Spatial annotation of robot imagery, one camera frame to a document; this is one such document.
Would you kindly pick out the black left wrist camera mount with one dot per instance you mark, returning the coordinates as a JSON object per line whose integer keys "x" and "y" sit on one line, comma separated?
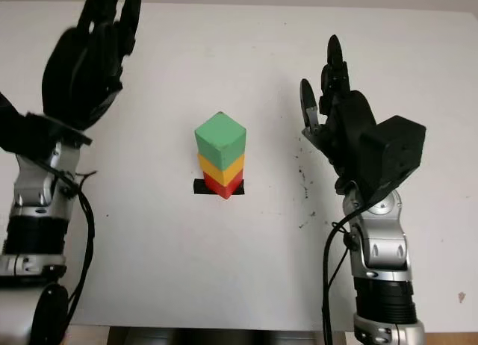
{"x": 26, "y": 132}

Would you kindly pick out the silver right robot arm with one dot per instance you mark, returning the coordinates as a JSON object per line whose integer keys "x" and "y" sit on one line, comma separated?
{"x": 388, "y": 248}

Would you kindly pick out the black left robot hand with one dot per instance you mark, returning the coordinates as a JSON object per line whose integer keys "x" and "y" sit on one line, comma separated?
{"x": 82, "y": 72}

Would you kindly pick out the yellow wooden block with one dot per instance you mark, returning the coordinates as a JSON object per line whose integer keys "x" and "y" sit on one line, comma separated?
{"x": 220, "y": 173}

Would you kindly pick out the green wooden block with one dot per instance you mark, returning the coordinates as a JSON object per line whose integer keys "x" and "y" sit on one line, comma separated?
{"x": 218, "y": 136}

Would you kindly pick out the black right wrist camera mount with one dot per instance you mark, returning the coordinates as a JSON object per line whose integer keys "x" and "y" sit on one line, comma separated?
{"x": 396, "y": 154}

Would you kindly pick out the black tape strip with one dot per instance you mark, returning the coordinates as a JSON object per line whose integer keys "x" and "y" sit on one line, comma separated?
{"x": 198, "y": 187}

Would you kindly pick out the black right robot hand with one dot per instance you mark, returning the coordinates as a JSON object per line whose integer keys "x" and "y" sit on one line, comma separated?
{"x": 347, "y": 136}

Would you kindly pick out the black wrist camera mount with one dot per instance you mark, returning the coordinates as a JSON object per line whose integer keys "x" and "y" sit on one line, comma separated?
{"x": 396, "y": 154}
{"x": 26, "y": 132}

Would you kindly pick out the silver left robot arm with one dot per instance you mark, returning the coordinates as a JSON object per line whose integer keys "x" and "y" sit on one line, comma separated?
{"x": 37, "y": 195}

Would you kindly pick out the dark grey robot body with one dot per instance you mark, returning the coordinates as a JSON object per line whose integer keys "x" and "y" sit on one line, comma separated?
{"x": 224, "y": 337}

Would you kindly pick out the red wooden block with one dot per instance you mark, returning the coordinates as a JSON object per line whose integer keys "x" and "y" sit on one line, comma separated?
{"x": 224, "y": 188}

